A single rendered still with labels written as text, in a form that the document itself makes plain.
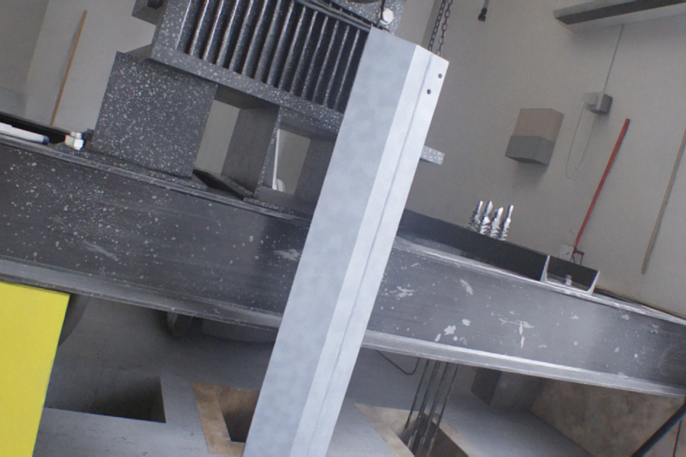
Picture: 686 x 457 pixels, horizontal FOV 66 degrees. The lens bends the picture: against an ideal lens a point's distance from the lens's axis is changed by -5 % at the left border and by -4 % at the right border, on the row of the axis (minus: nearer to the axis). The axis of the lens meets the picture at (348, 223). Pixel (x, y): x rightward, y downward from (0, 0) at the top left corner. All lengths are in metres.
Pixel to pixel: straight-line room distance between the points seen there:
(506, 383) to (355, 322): 1.55
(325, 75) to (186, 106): 0.31
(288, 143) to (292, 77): 3.20
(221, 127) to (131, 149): 3.13
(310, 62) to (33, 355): 0.79
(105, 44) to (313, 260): 3.57
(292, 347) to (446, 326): 0.48
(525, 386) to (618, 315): 0.96
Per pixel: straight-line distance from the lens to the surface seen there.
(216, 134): 4.26
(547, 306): 1.66
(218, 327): 2.17
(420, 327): 1.43
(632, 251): 2.70
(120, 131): 1.15
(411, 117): 1.15
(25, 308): 1.16
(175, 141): 1.15
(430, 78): 1.17
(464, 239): 1.84
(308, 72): 1.20
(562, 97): 3.34
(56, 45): 4.51
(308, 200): 1.56
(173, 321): 2.22
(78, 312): 1.50
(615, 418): 2.50
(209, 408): 1.77
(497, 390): 2.64
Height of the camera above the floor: 0.75
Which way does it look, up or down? 4 degrees down
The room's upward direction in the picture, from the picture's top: 17 degrees clockwise
